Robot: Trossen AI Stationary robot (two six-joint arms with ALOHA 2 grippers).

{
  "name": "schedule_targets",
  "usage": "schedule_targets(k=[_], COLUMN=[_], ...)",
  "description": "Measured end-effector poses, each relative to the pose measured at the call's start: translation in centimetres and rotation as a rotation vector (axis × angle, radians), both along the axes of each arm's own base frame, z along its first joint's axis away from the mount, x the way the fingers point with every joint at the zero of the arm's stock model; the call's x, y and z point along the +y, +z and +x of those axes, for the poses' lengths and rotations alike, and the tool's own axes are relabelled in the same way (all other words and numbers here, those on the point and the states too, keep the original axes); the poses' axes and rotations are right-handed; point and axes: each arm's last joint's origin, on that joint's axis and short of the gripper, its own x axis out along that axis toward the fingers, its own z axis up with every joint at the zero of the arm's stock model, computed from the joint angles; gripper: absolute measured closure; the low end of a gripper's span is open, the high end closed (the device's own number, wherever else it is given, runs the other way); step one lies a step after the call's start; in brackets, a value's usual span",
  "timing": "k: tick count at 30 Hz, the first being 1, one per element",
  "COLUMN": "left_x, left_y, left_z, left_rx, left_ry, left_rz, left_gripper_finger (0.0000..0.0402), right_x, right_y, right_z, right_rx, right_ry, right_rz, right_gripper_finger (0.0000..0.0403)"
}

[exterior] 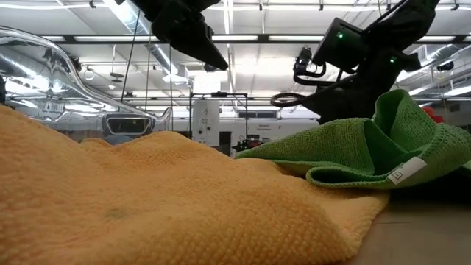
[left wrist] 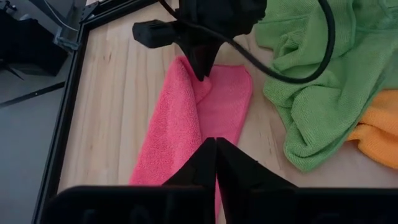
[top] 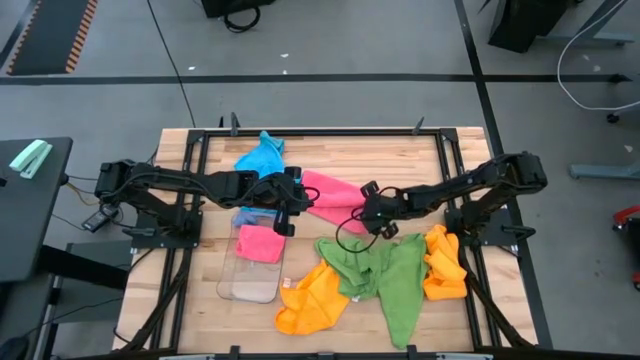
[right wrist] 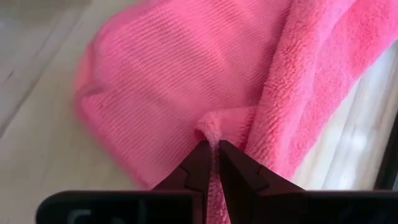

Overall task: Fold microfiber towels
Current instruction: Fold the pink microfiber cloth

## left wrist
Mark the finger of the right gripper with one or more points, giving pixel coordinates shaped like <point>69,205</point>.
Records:
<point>155,34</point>
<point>210,56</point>

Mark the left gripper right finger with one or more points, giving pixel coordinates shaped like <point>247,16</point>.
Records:
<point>280,205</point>

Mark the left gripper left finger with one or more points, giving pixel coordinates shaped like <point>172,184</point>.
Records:
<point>155,205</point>

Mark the pink microfiber towel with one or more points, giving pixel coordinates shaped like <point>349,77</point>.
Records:
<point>174,130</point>

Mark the green microfiber towel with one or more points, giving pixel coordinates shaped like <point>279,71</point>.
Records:
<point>311,109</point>

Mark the orange microfiber towel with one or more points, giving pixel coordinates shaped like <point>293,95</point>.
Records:
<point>379,140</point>

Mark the black cabinet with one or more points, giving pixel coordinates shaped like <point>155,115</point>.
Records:
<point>31,46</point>

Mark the grey desk frame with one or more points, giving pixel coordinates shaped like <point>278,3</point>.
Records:
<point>66,42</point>

